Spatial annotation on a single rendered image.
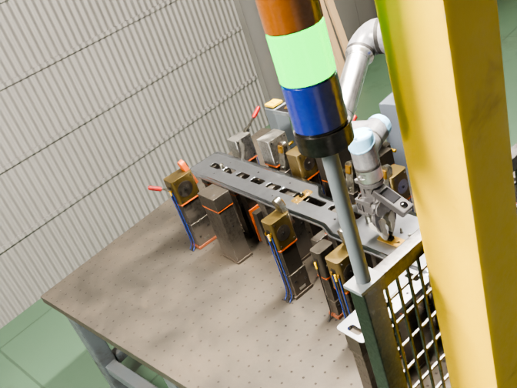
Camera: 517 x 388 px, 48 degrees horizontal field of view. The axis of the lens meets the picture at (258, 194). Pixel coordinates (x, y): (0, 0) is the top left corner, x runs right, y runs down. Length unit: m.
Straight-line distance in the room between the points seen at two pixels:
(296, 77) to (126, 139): 3.80
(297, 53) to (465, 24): 0.19
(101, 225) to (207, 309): 2.24
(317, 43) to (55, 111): 3.56
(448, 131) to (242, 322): 1.55
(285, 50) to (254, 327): 1.59
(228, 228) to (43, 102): 2.07
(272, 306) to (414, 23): 1.62
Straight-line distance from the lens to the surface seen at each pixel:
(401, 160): 2.56
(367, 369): 1.66
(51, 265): 4.31
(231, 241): 2.40
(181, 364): 2.14
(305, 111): 0.68
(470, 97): 0.73
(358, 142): 1.62
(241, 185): 2.37
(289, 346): 2.03
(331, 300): 2.02
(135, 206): 4.54
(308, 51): 0.65
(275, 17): 0.64
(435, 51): 0.70
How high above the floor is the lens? 2.11
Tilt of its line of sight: 29 degrees down
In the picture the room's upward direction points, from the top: 20 degrees counter-clockwise
